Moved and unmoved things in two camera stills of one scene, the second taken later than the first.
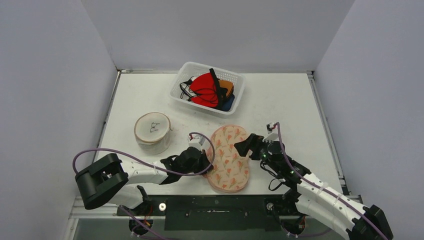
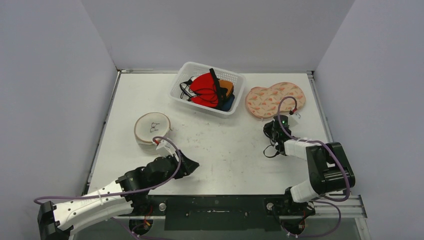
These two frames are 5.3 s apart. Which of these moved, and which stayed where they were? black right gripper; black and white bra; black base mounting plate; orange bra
Moved: black right gripper
Stayed: orange bra; black and white bra; black base mounting plate
